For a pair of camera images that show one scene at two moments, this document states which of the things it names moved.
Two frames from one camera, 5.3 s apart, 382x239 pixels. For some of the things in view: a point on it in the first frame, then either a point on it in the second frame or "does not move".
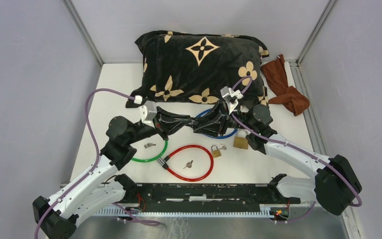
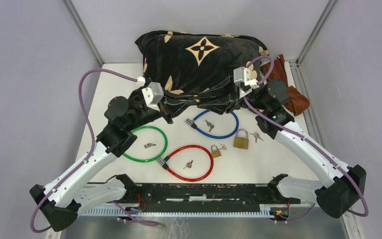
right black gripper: x=205 y=127 to x=224 y=105
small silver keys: x=148 y=145 does not move
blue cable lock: x=221 y=137 does not move
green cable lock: x=154 y=159 does not move
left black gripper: x=167 y=124 to x=175 y=105
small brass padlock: x=215 y=153 does not move
